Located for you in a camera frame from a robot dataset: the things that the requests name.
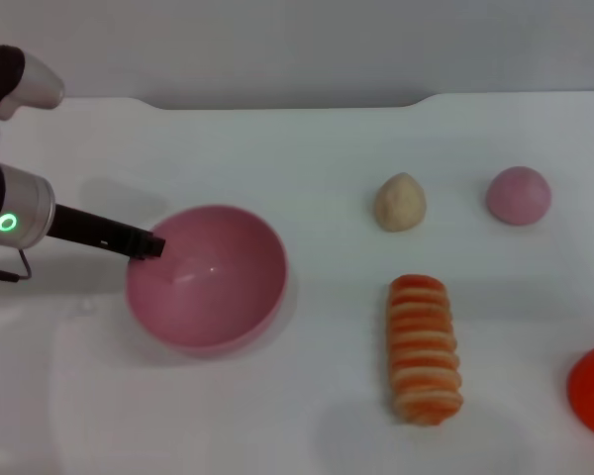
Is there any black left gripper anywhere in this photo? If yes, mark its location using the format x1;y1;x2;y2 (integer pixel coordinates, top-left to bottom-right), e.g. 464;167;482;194
47;202;167;261

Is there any pink plastic bowl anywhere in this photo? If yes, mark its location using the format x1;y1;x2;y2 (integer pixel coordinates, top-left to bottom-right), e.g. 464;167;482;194
125;205;289;358

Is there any orange striped long bread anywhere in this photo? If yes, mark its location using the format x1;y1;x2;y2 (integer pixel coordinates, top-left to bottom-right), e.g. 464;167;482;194
386;274;464;427

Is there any beige egg-shaped bun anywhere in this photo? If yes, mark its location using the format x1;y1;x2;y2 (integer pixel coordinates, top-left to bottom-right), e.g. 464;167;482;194
373;171;428;233

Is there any pink round bun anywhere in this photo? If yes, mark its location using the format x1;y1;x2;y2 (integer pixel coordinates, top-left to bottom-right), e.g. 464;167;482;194
485;165;552;228

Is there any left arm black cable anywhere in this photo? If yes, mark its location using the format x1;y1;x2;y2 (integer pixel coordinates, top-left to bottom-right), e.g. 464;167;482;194
0;249;34;283

